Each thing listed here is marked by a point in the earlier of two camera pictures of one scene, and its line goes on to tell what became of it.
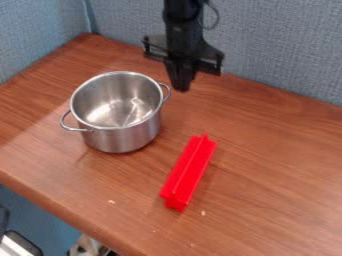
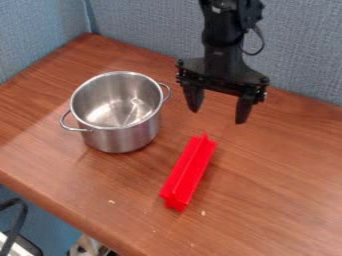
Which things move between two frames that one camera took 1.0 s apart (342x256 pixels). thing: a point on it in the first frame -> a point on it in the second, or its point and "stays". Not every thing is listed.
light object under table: x=87 y=247 stays
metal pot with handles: x=115 y=108 stays
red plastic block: x=188 y=171 stays
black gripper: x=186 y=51 -> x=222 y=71
